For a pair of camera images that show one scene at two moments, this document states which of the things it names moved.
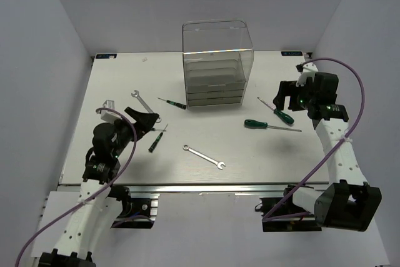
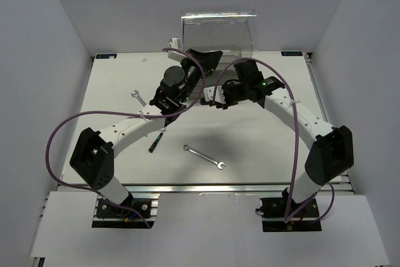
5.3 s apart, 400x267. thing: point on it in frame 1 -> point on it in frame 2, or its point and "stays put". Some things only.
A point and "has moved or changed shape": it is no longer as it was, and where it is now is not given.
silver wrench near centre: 218,163 stays put
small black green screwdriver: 150,149 stays put
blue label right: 291,53 stays put
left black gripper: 145,121 -> 209,59
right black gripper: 286,87 -> 227,103
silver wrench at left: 149,110 stays put
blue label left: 105,55 stays put
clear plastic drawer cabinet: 217,55 has moved or changed shape
